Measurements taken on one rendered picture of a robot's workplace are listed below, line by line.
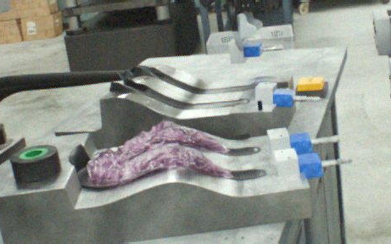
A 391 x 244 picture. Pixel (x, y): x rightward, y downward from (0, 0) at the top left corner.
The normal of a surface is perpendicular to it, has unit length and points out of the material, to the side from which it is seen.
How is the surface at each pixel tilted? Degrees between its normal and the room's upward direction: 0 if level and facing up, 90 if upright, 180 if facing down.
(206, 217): 90
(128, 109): 90
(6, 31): 86
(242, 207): 90
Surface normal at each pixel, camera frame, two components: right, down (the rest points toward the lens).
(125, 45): -0.07, 0.29
